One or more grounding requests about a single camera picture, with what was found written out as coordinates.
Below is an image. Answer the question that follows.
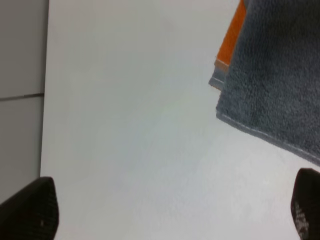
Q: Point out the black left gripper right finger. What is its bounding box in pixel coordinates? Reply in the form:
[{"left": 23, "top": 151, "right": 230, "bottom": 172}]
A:
[{"left": 290, "top": 168, "right": 320, "bottom": 240}]

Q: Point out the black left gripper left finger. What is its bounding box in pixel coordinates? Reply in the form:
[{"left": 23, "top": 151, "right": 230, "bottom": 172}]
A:
[{"left": 0, "top": 176, "right": 60, "bottom": 240}]

